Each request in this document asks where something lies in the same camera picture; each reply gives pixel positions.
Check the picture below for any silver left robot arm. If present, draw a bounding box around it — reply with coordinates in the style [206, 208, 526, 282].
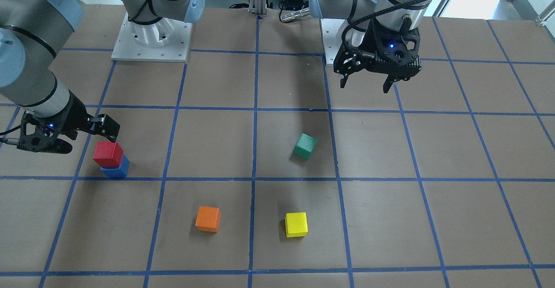
[309, 0, 430, 93]

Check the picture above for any yellow wooden block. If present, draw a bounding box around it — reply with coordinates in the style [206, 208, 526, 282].
[285, 212, 308, 237]

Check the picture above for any blue wooden block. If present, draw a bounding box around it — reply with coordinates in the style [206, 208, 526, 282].
[100, 155, 130, 179]

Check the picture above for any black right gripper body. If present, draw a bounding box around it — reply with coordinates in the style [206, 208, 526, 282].
[16, 93, 93, 154]

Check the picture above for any red wooden block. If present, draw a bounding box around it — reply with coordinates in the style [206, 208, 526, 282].
[93, 141, 124, 168]

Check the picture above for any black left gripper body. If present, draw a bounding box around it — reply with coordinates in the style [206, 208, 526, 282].
[343, 17, 422, 80]

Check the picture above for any green wooden block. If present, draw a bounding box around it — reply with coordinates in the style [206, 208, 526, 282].
[293, 133, 318, 160]

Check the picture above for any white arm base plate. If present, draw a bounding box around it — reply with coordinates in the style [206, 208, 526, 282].
[320, 17, 369, 65]
[111, 14, 193, 63]

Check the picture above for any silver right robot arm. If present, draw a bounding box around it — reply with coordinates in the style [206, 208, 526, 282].
[1, 0, 206, 154]

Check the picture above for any orange wooden block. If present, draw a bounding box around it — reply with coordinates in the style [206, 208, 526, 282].
[195, 206, 221, 233]

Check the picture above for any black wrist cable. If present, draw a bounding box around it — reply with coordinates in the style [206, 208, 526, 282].
[341, 0, 474, 59]

